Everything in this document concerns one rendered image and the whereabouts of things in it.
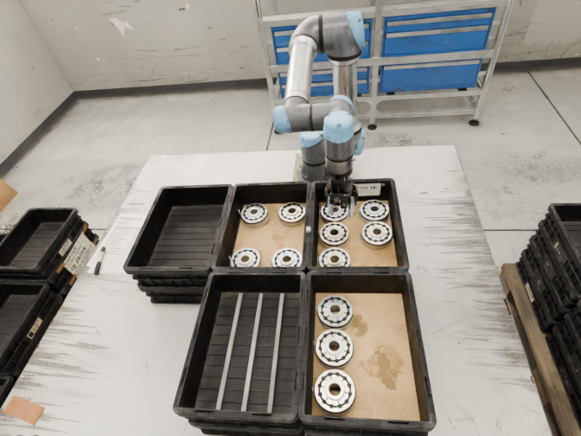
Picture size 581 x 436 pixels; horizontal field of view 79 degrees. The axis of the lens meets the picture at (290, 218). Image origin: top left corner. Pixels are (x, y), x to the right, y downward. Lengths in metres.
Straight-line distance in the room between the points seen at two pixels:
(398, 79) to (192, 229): 2.15
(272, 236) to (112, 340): 0.66
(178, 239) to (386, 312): 0.79
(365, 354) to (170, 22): 3.62
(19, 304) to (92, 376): 0.96
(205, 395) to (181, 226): 0.65
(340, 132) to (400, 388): 0.66
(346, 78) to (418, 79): 1.79
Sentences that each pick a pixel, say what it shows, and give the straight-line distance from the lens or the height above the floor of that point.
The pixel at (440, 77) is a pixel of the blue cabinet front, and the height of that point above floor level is 0.42.
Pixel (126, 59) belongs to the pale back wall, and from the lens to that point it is 4.47.
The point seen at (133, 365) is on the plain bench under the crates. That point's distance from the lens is 1.36.
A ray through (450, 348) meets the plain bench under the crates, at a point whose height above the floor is 0.70.
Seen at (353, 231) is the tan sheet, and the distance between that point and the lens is 1.28.
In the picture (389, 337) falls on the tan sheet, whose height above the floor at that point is 0.83.
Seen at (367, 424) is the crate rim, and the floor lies 0.93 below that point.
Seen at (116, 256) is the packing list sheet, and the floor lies 0.70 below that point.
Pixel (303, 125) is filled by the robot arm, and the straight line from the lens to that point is 1.00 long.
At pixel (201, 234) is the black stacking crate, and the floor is 0.83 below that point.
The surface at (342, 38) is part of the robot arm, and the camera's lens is 1.28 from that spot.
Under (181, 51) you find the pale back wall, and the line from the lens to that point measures 4.17.
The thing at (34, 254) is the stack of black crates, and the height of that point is 0.49.
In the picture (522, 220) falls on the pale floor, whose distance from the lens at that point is 2.66.
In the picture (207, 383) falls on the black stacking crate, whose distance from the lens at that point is 1.09.
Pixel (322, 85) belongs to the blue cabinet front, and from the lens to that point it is 3.04.
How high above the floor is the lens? 1.81
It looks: 47 degrees down
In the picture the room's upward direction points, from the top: 10 degrees counter-clockwise
